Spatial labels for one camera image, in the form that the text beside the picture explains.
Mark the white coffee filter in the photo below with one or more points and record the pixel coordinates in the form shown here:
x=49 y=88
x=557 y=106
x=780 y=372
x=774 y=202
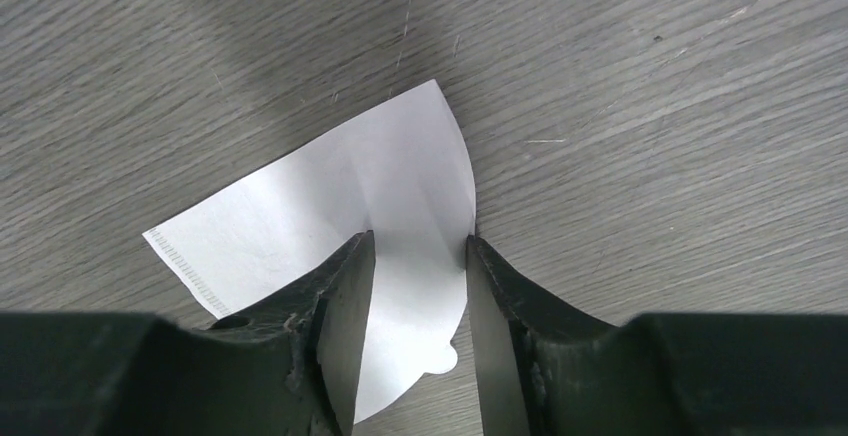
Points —
x=400 y=170

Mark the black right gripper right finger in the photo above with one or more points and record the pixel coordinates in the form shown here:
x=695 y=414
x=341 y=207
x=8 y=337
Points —
x=544 y=367

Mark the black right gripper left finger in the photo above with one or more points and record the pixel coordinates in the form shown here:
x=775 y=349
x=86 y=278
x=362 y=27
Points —
x=286 y=365

